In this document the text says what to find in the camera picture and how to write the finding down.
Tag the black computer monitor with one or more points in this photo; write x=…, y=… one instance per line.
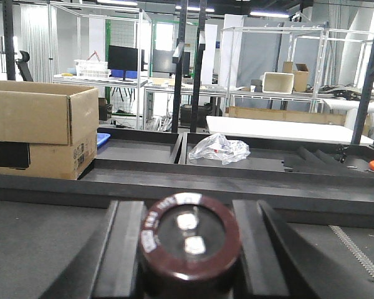
x=122, y=61

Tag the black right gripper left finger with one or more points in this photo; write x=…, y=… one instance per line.
x=107, y=265

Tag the white wire basket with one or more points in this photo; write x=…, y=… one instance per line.
x=92, y=69

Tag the dark brown cylindrical capacitor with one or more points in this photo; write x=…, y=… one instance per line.
x=189, y=246

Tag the large cardboard box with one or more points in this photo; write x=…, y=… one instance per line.
x=47, y=130

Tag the small open cardboard box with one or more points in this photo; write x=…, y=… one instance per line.
x=301, y=75

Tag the black office chair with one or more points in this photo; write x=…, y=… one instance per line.
x=23, y=66

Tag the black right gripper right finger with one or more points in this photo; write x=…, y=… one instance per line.
x=276, y=262

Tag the beige rectangular bin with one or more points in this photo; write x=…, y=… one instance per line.
x=275, y=82

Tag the black tray rack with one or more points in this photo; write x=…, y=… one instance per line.
x=306, y=181

